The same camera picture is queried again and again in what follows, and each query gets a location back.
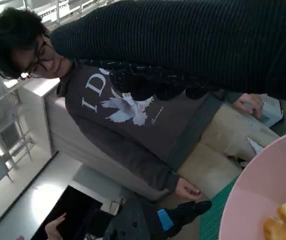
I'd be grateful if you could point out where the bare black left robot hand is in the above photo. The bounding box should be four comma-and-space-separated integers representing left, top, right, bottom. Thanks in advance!
156, 199, 213, 238

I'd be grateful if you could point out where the person's right hand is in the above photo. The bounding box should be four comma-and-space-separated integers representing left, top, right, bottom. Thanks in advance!
175, 177, 201, 198

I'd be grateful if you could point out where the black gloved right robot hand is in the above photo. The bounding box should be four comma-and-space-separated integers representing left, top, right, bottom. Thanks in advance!
49, 0, 286, 104

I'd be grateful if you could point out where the pink bowl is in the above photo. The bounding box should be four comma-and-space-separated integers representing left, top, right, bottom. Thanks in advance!
217, 129, 286, 240

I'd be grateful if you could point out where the person's left hand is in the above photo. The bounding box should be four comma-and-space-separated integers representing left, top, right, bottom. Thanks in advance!
232, 93, 263, 118

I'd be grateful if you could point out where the green cutting mat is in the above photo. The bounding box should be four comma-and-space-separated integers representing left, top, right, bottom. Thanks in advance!
199, 116, 286, 240

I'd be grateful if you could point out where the white perforated cabinet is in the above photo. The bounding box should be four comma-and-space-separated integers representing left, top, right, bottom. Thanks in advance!
254, 93, 284, 127

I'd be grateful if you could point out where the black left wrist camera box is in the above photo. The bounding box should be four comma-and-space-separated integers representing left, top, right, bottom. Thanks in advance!
102, 199, 164, 240

